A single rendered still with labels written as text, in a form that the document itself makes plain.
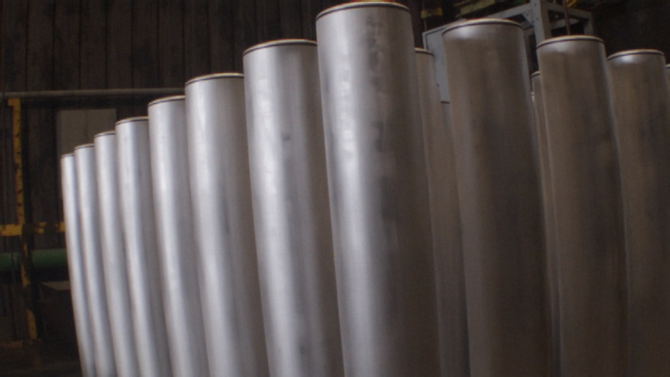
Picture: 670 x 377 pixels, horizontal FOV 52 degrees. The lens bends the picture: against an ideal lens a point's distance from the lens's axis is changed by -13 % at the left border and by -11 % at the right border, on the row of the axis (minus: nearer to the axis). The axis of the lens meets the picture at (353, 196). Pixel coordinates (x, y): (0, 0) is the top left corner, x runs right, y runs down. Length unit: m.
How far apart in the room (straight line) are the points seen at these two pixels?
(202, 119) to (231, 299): 0.41
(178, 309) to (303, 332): 0.60
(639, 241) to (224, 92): 1.05
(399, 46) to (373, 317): 0.44
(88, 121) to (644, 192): 4.94
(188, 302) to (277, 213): 0.60
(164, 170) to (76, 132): 4.13
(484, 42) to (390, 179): 0.36
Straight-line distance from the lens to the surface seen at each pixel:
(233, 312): 1.72
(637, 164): 1.86
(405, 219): 1.21
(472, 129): 1.41
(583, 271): 1.63
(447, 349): 1.65
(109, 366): 2.88
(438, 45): 6.10
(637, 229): 1.87
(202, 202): 1.73
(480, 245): 1.41
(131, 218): 2.28
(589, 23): 5.83
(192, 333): 1.98
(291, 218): 1.43
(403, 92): 1.24
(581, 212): 1.62
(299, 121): 1.45
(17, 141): 5.78
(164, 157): 1.98
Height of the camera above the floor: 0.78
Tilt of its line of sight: 2 degrees up
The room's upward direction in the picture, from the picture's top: 5 degrees counter-clockwise
